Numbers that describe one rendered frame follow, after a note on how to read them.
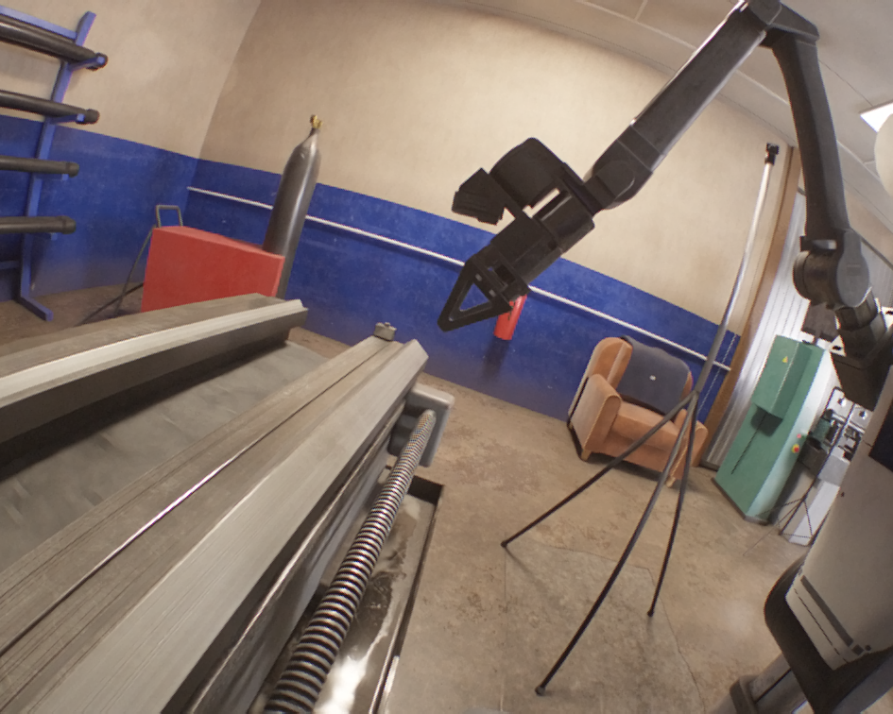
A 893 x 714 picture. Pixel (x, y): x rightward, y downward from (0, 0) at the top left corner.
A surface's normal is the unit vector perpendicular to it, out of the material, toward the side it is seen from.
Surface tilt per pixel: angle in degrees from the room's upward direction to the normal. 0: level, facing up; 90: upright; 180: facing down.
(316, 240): 90
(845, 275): 90
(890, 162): 120
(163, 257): 90
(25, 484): 25
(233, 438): 0
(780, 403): 90
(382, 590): 0
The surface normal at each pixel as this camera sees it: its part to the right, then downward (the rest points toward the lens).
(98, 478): 0.30, -0.80
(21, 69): 0.94, 0.33
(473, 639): 0.31, -0.92
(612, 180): -0.14, 0.21
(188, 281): 0.20, 0.32
